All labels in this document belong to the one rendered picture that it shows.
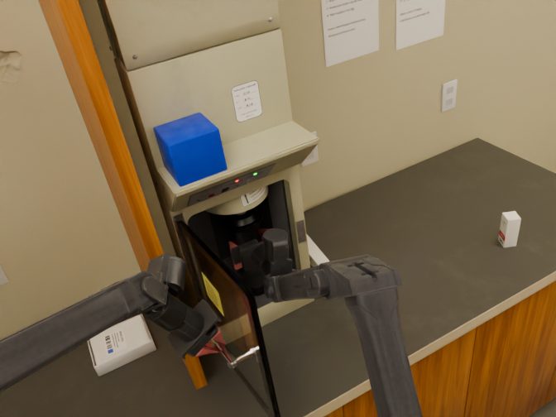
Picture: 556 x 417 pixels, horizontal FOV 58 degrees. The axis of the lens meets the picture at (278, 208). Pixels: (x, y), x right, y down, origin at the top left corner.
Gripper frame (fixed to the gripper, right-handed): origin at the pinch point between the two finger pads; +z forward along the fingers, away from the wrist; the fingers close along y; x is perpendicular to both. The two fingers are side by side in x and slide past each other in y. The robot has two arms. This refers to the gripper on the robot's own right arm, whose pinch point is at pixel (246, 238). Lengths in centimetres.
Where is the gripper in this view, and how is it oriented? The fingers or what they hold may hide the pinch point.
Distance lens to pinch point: 134.5
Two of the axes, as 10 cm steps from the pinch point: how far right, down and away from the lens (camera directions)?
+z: -4.6, -3.9, 8.0
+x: 1.5, 8.5, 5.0
